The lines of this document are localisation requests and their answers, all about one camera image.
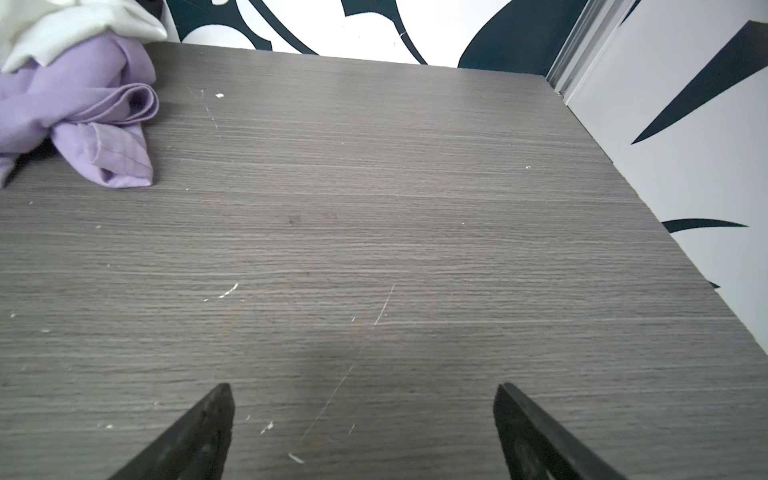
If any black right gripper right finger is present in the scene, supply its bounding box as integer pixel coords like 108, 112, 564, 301
493, 383, 624, 480

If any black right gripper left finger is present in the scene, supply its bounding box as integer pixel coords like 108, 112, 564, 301
111, 383, 235, 480

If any purple cloth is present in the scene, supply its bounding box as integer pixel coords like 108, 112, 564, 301
1, 32, 159, 188

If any white cloth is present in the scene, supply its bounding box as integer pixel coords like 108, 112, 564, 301
1, 1, 167, 73

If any aluminium frame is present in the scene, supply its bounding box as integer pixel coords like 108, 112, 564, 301
546, 0, 634, 105

